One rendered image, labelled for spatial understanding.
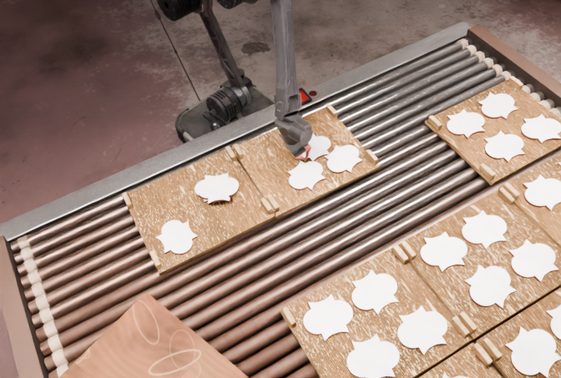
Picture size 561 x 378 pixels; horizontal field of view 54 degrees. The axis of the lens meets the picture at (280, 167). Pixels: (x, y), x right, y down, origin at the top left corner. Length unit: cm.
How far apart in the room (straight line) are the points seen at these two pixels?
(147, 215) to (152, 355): 54
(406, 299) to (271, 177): 61
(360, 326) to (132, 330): 62
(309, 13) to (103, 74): 153
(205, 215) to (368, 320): 63
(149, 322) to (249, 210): 51
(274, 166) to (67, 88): 230
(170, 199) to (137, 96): 190
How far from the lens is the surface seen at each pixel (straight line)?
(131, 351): 157
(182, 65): 391
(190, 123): 314
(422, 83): 230
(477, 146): 207
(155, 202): 193
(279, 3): 172
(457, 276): 175
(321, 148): 199
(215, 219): 184
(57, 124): 377
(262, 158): 198
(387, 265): 173
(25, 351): 179
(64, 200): 208
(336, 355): 160
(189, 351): 153
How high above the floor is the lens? 244
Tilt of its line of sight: 50 degrees down
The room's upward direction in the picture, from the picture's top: 5 degrees counter-clockwise
